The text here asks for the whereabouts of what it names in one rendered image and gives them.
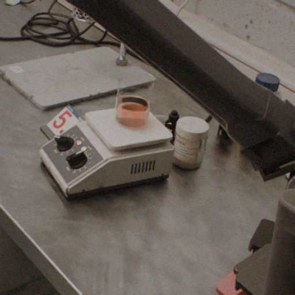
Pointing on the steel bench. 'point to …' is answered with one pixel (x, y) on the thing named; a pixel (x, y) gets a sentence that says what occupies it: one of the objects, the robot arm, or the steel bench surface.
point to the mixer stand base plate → (68, 76)
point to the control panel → (58, 157)
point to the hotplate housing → (116, 166)
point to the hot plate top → (112, 137)
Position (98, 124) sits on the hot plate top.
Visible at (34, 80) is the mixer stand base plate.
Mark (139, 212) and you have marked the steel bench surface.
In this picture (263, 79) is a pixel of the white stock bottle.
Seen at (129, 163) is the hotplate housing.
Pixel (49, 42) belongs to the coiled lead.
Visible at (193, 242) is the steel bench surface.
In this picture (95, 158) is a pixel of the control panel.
